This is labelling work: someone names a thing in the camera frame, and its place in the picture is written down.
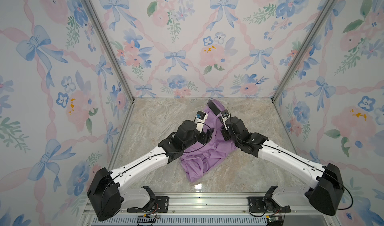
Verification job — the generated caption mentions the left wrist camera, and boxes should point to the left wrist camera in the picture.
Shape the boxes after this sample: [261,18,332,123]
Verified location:
[194,111,208,133]

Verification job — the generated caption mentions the right aluminium corner post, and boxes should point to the right aluminium corner post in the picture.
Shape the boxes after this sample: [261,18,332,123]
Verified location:
[272,0,338,103]

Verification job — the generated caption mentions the left aluminium corner post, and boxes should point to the left aluminium corner post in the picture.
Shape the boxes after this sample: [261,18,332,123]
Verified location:
[80,0,135,104]

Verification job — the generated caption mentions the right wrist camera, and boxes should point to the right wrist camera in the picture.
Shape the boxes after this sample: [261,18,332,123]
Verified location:
[221,110,231,124]

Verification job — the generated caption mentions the aluminium corner post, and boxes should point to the aluminium corner post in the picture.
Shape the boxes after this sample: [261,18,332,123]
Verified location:
[272,0,338,103]
[80,0,135,104]

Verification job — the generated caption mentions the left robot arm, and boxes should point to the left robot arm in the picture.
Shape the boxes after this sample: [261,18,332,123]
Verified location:
[87,120,215,222]

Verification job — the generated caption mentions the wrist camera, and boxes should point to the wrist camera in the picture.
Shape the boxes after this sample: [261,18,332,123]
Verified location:
[221,110,231,124]
[194,111,208,133]

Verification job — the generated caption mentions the purple trousers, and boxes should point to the purple trousers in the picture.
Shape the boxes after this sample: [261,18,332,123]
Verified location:
[181,106,237,183]

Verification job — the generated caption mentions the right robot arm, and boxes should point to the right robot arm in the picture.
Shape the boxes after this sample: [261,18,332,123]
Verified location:
[222,117,346,216]

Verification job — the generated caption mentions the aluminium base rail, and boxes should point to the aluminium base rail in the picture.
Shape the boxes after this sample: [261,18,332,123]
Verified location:
[79,192,341,226]

